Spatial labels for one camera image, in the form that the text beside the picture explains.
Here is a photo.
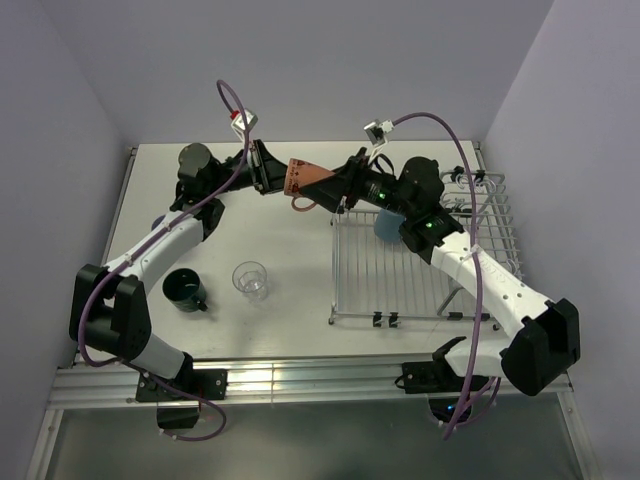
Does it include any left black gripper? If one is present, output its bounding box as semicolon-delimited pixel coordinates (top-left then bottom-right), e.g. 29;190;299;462
207;140;309;197

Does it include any orange ceramic mug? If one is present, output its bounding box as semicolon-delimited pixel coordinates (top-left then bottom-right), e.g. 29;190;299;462
283;158;334;213

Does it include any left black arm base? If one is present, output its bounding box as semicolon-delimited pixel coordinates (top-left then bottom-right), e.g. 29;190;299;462
135;368;228;437

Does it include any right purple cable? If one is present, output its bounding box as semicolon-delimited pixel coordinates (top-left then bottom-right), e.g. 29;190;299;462
392;112;501;441

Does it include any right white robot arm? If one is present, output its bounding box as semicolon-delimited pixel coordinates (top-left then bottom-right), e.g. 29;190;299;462
288;151;580;396

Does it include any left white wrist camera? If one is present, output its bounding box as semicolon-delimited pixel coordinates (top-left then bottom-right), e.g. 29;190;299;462
230;109;258;142

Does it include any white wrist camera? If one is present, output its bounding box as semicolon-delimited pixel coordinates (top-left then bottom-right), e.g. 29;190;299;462
230;109;258;142
364;120;394;161

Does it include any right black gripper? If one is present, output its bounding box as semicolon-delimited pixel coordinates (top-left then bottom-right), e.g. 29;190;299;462
299;147;415;219

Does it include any lilac plastic cup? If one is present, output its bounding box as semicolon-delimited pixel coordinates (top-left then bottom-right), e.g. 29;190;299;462
151;215;165;231

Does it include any dark green mug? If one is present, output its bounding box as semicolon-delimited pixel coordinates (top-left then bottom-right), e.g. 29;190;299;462
162;268;208;313

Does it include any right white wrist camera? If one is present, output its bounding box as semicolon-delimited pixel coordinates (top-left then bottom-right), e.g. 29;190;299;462
364;120;394;161

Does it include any aluminium mounting rail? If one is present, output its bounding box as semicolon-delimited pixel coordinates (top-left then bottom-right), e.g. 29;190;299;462
48;349;576;416

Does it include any white wire dish rack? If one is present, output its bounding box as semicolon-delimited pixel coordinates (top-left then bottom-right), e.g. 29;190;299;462
329;170;524;328

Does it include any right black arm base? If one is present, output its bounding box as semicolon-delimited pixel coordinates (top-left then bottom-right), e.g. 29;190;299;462
394;361;464;422

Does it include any plain blue cup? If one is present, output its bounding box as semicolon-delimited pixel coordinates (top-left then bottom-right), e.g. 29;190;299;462
374;209;405;244

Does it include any clear plastic glass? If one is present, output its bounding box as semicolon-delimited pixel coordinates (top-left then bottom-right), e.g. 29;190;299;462
232;261;269;302

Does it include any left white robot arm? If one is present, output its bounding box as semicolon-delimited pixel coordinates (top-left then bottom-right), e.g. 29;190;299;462
69;140;287;399

